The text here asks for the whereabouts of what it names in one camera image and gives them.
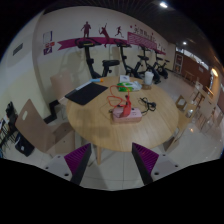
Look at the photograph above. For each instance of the black exercise bikes row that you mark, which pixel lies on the black exercise bikes row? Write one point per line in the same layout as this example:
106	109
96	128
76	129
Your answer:
89	60

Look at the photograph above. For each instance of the wooden tables and chairs group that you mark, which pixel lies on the wooden tables and chairs group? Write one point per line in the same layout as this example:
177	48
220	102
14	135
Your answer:
206	106

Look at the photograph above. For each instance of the blue orange-tipped marker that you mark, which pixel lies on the blue orange-tipped marker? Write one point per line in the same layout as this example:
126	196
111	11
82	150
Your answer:
96	80

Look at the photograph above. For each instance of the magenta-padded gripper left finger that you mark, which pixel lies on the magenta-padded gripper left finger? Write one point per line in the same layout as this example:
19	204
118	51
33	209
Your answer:
76	160

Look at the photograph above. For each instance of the grey wall sign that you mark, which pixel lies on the grey wall sign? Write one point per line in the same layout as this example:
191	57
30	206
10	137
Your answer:
17	49

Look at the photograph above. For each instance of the white purple wall poster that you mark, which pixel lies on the white purple wall poster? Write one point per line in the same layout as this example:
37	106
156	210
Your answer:
47	38

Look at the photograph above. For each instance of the black bag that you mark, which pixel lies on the black bag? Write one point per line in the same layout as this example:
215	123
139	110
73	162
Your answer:
24	146

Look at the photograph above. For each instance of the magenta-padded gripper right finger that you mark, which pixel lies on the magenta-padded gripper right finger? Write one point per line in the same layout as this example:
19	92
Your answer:
146	159

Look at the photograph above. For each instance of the small white box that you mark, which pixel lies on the small white box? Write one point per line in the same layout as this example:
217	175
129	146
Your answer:
124	78

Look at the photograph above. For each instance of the black mouse pad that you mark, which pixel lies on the black mouse pad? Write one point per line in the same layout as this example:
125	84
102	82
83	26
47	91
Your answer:
86	93

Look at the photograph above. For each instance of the framed wall board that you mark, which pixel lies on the framed wall board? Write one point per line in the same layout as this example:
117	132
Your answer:
179	63

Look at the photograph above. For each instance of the magenta wall banner decal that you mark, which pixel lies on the magenta wall banner decal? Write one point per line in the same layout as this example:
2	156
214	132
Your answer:
140	39

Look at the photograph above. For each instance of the ceiling lights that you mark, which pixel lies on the ceiling lights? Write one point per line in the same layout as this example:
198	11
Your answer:
163	4

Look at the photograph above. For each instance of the red charger block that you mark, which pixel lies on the red charger block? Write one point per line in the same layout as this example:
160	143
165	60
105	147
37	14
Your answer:
126	108

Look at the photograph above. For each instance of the light wooden chair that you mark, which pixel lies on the light wooden chair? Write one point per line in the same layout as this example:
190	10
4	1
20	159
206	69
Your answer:
33	128
181	123

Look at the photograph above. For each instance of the green wet wipes pack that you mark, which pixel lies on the green wet wipes pack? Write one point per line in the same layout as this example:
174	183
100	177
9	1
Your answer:
128	86

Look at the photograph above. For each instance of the black rack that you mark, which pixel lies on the black rack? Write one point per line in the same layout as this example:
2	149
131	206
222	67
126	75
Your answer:
10	115

